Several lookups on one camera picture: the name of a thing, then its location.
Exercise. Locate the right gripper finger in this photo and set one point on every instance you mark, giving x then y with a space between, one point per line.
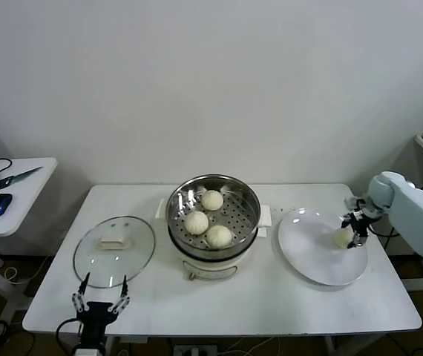
360 239
347 220

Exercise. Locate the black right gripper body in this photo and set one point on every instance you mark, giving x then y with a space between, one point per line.
360 221

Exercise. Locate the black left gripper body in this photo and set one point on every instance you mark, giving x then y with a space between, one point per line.
94 326

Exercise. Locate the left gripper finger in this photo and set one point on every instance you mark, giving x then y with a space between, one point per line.
124 293
82 293

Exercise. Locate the white steamed baozi bun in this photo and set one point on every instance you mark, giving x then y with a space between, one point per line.
196 222
219 236
342 238
211 200

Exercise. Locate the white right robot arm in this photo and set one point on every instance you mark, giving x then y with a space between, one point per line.
415 215

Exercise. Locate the perforated steel steamer basket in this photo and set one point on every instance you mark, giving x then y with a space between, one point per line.
250 211

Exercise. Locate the white round plate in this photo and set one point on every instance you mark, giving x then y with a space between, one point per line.
308 252

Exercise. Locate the white side table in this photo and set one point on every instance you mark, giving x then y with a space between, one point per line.
29 207

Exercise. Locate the scissors with green grip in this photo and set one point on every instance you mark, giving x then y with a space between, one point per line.
22 174

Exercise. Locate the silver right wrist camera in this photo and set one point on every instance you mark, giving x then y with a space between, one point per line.
356 204

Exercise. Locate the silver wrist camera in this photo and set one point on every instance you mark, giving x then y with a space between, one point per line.
356 204
87 353

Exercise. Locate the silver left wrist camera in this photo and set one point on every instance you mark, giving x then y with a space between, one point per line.
87 353

